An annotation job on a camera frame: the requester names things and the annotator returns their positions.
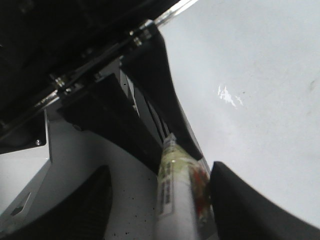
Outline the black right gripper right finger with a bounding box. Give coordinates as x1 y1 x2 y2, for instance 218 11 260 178
209 161 320 240

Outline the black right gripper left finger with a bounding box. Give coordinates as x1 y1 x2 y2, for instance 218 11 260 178
3 165 113 240

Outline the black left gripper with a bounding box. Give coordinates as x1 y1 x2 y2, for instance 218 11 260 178
0 0 198 156

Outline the white whiteboard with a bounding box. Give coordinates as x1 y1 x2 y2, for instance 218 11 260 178
0 0 320 240

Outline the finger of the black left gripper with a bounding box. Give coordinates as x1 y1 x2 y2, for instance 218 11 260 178
121 23 203 161
57 73 162 173

